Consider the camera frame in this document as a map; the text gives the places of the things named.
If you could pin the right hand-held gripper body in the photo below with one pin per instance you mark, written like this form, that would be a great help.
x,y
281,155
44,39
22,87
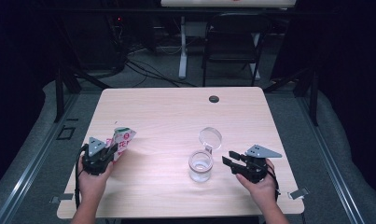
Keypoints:
x,y
254,168

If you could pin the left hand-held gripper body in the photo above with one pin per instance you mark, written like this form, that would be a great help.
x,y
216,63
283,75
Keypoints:
x,y
95,160

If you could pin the pink and white snack bag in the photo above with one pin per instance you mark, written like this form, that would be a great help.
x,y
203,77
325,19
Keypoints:
x,y
123,140

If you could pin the clear glass jar with lid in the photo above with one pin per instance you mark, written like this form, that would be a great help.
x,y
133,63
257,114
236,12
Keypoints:
x,y
201,161

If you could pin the person's right hand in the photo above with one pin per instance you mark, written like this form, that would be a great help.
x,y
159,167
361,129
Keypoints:
x,y
261,189

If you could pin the person's left hand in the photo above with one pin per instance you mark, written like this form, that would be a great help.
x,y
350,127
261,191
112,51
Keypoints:
x,y
92,185

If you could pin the grey tape piece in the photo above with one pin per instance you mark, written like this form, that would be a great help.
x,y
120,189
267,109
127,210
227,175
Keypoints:
x,y
298,193
62,197

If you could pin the dark round table grommet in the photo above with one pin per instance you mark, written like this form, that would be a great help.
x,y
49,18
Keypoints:
x,y
214,99

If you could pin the black metal stand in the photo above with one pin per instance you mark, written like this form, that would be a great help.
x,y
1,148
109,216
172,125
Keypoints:
x,y
313,93
59,93

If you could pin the dark equipment with red light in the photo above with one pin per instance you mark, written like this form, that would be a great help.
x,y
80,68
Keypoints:
x,y
118,34

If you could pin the black folding chair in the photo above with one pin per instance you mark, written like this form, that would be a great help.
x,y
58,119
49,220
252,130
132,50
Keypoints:
x,y
235,34

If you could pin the white background desk top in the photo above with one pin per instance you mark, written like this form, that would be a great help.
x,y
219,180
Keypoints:
x,y
226,3

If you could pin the aluminium floor rail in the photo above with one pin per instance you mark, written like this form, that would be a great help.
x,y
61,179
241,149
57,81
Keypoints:
x,y
30,174
331,168

